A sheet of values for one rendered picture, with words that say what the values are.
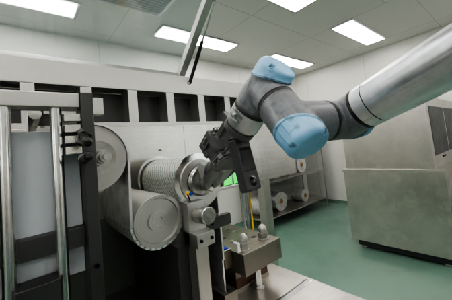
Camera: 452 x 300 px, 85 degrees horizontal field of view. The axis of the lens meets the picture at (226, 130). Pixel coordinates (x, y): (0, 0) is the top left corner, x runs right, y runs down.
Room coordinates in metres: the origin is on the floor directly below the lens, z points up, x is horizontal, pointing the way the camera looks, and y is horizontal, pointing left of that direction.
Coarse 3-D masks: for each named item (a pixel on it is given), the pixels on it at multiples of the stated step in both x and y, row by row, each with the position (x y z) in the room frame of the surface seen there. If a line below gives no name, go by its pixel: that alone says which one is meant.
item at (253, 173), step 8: (232, 144) 0.53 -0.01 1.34; (240, 144) 0.53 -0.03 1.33; (248, 144) 0.55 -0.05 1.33; (232, 152) 0.53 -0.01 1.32; (240, 152) 0.53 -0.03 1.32; (248, 152) 0.54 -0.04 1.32; (232, 160) 0.54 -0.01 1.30; (240, 160) 0.52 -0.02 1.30; (248, 160) 0.54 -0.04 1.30; (240, 168) 0.52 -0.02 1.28; (248, 168) 0.53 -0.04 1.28; (240, 176) 0.52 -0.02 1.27; (248, 176) 0.53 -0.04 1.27; (256, 176) 0.54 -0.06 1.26; (240, 184) 0.53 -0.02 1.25; (248, 184) 0.52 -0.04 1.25; (256, 184) 0.53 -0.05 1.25
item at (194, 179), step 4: (196, 168) 0.64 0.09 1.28; (192, 172) 0.64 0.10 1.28; (196, 172) 0.64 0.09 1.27; (188, 176) 0.64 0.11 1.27; (192, 176) 0.63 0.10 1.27; (196, 176) 0.64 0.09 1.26; (188, 180) 0.64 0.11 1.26; (192, 180) 0.63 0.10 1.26; (196, 180) 0.64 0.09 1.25; (200, 180) 0.65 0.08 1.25; (188, 184) 0.64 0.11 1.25; (192, 184) 0.63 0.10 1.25; (196, 184) 0.64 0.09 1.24; (200, 184) 0.65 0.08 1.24; (192, 188) 0.63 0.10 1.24; (196, 188) 0.64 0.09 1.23; (200, 188) 0.65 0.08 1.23; (196, 192) 0.64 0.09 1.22; (200, 192) 0.65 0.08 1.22; (204, 192) 0.65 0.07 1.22; (208, 192) 0.66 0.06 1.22
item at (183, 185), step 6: (192, 162) 0.65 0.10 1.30; (198, 162) 0.66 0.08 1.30; (204, 162) 0.68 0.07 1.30; (186, 168) 0.64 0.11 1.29; (192, 168) 0.65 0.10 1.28; (186, 174) 0.64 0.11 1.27; (180, 180) 0.63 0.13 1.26; (186, 180) 0.64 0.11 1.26; (180, 186) 0.63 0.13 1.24; (186, 186) 0.64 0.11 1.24; (210, 192) 0.68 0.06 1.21; (192, 198) 0.65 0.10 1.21; (198, 198) 0.66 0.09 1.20; (204, 198) 0.67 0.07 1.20
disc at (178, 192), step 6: (186, 156) 0.65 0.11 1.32; (192, 156) 0.66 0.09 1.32; (198, 156) 0.67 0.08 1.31; (180, 162) 0.64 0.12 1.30; (186, 162) 0.65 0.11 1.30; (180, 168) 0.63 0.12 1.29; (174, 174) 0.63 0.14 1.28; (180, 174) 0.63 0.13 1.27; (174, 180) 0.62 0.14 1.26; (174, 186) 0.62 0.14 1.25; (180, 192) 0.63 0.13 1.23; (216, 192) 0.70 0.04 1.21; (180, 198) 0.63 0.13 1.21; (186, 198) 0.64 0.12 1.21; (210, 198) 0.69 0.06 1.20; (204, 204) 0.67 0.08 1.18
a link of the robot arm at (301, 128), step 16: (272, 96) 0.41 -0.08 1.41; (288, 96) 0.40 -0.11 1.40; (272, 112) 0.40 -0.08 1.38; (288, 112) 0.39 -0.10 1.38; (304, 112) 0.38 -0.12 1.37; (320, 112) 0.40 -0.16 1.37; (336, 112) 0.42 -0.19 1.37; (272, 128) 0.41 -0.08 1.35; (288, 128) 0.38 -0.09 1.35; (304, 128) 0.36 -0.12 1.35; (320, 128) 0.37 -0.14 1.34; (336, 128) 0.42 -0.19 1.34; (288, 144) 0.38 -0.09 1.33; (304, 144) 0.37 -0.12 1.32; (320, 144) 0.39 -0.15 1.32
